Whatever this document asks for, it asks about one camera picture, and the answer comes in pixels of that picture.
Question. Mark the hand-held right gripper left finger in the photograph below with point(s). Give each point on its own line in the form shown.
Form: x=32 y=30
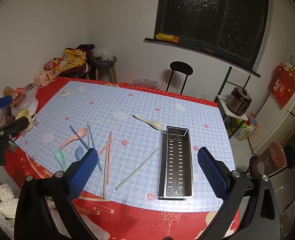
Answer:
x=85 y=172

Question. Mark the white refrigerator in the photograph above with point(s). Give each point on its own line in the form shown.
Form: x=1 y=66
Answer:
x=275 y=127

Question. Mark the white plastic container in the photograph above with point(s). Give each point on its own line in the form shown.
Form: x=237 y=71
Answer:
x=31 y=102

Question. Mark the metal utensil tray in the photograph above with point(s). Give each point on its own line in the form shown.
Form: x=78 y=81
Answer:
x=177 y=180

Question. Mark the dark maroon cloth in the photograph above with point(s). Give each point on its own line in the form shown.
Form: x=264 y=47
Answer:
x=80 y=73

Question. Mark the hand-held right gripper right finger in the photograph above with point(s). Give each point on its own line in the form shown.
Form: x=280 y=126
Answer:
x=212 y=175

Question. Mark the green printed bag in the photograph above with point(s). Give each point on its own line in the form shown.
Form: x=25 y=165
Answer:
x=243 y=132

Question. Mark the red gift box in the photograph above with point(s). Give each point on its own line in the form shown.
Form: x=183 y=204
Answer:
x=285 y=85

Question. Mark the black round-back chair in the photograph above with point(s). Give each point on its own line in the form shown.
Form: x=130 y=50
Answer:
x=181 y=68

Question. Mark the cream chopstick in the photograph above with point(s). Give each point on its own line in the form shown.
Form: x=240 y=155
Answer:
x=105 y=185

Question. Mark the green packet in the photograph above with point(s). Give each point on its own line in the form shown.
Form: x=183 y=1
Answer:
x=12 y=147

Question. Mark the white paper tag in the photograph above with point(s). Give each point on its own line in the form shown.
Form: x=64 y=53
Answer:
x=67 y=93

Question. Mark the yellow mug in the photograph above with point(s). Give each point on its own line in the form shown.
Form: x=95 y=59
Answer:
x=31 y=125

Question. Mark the orange food packet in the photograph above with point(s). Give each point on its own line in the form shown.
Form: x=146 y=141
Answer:
x=18 y=95

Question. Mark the cream spoon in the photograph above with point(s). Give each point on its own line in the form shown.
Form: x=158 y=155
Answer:
x=157 y=125

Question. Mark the yellow snack bags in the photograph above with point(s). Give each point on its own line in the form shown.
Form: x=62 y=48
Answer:
x=72 y=60

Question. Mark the grey stool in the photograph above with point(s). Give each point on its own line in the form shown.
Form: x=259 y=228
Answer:
x=105 y=63

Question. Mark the brown rice cooker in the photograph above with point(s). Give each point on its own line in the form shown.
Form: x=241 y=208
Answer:
x=238 y=102

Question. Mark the clear plastic bag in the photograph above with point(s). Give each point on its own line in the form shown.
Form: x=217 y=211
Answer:
x=102 y=53

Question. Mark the person's left forearm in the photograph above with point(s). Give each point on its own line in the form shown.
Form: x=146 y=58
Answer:
x=0 y=200

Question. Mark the dark window sill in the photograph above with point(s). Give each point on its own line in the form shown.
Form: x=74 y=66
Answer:
x=192 y=48

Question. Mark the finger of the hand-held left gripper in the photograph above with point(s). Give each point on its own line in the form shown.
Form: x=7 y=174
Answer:
x=15 y=127
x=1 y=103

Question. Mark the pink spoon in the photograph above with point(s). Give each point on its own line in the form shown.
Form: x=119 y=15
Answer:
x=81 y=131

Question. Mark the clear plastic dish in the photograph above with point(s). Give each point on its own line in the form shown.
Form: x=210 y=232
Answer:
x=145 y=82

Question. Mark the green spoon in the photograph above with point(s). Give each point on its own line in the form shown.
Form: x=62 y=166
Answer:
x=59 y=155

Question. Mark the blue spoon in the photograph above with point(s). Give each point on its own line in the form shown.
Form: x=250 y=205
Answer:
x=79 y=153

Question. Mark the black metal frame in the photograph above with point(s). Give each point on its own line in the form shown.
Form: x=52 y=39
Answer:
x=229 y=73

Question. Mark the orange snack packet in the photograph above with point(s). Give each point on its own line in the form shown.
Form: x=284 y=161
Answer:
x=167 y=37

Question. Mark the brown bin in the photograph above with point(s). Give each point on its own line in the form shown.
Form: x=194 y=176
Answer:
x=265 y=162

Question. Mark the white side table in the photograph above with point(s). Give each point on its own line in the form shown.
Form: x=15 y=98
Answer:
x=223 y=102

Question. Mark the red snack packet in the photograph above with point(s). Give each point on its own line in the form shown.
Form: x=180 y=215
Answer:
x=51 y=65

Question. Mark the beige snack box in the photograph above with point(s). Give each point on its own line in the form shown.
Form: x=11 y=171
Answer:
x=47 y=76

